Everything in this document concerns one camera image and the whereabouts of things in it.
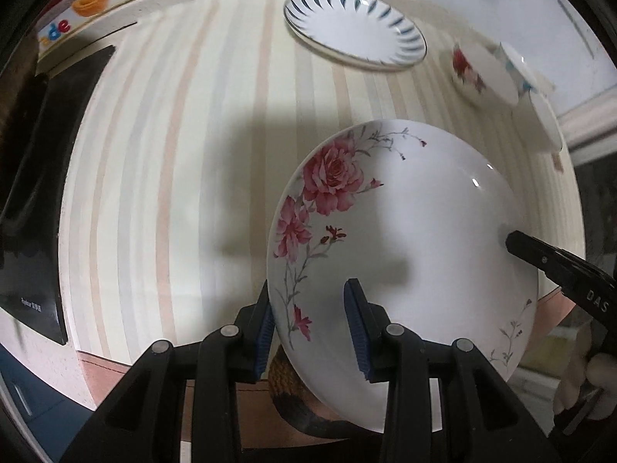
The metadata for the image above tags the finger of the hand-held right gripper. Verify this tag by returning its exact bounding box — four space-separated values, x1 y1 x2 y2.
504 230 598 295

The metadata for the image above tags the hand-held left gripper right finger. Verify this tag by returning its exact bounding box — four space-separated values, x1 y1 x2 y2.
343 278 562 463

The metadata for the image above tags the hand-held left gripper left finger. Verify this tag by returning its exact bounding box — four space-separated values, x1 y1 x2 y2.
67 280 278 463

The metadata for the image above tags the white rose-print plate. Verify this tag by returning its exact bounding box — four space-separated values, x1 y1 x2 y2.
266 118 539 435

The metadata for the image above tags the plain white bowl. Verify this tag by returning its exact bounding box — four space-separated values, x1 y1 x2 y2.
513 91 565 152

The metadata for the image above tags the white bowl blue print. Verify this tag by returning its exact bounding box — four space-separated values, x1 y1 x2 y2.
496 41 555 95

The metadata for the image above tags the white blue-striped plate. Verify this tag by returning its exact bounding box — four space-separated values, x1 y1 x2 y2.
283 0 428 71

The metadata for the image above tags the person's right hand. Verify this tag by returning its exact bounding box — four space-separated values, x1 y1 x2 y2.
553 321 617 418

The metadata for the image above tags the striped tablecloth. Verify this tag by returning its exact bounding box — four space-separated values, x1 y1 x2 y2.
58 0 586 396

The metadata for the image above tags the black flat panel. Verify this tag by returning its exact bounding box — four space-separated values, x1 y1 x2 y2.
0 44 119 346

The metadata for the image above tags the wall poster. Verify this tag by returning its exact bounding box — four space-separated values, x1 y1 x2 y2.
36 0 131 59

